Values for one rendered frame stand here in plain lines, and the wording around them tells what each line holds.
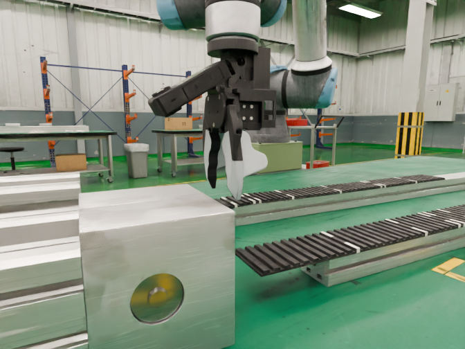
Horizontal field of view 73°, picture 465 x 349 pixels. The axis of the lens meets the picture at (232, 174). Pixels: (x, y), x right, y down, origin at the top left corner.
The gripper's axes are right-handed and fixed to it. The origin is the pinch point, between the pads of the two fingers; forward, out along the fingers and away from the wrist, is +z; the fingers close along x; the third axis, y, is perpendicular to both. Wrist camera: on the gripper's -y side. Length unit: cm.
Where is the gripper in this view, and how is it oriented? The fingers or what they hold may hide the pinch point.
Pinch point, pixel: (219, 187)
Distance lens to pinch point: 45.9
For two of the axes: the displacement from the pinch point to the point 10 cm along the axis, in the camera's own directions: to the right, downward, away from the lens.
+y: 9.0, -0.7, 4.3
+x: -4.4, -1.5, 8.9
